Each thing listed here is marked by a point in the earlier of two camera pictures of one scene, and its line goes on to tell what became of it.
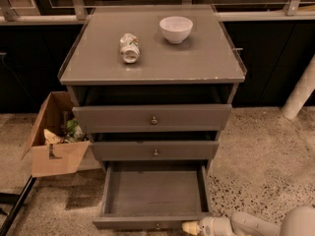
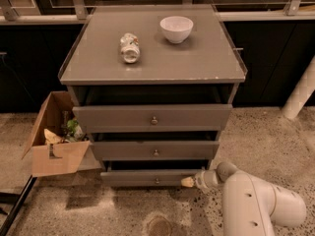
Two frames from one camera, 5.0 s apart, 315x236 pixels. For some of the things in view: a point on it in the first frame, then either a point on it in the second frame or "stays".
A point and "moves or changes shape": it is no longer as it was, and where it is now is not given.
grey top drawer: (153, 118) stays
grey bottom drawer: (154, 195) moves or changes shape
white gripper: (213, 229) → (201, 179)
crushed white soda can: (130, 51) stays
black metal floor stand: (17, 200) stays
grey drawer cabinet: (153, 87) stays
